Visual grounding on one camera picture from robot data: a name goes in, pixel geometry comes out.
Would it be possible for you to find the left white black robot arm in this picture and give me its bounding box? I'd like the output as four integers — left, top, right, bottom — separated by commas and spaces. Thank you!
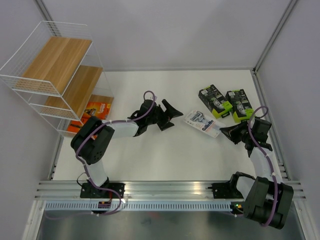
70, 99, 183, 198

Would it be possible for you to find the white wire wooden shelf rack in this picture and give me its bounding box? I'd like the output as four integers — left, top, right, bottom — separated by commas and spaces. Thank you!
0, 21, 114, 137

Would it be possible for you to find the aluminium corner frame post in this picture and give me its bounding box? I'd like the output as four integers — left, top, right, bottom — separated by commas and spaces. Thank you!
252, 0, 301, 73

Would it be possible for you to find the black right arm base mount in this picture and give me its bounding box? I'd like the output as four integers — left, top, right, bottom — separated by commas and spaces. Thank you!
208, 181, 244, 200

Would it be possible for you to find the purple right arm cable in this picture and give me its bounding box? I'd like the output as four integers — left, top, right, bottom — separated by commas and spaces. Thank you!
231, 105, 282, 228

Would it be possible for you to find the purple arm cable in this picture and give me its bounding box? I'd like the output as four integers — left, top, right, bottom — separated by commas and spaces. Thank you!
231, 105, 282, 228
44, 90, 158, 221

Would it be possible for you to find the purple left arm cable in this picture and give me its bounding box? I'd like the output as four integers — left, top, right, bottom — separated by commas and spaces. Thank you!
44, 90, 158, 221

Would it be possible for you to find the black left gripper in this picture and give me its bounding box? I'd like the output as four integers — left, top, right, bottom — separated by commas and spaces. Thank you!
146, 100, 183, 132

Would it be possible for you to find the white Gillette SkinGuard razor pack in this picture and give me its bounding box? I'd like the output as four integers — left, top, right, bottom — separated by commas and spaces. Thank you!
183, 110, 226, 138

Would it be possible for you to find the white slotted cable duct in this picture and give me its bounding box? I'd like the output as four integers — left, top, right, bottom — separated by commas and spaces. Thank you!
45, 200, 232, 212

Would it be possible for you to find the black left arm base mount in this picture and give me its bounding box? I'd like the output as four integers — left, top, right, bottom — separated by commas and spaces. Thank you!
80, 182, 125, 199

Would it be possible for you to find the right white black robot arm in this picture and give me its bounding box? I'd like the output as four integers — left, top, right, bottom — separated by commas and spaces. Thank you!
220, 117, 294, 230

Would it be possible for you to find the black green razor box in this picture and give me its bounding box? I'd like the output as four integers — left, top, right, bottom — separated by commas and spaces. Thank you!
225, 89, 254, 123
198, 84, 233, 119

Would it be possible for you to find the orange Gillette Fusion5 razor box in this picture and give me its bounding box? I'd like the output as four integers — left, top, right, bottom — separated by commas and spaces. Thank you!
82, 101, 111, 120

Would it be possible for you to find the aluminium table rail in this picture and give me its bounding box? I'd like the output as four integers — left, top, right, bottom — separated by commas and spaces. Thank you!
33, 179, 307, 201

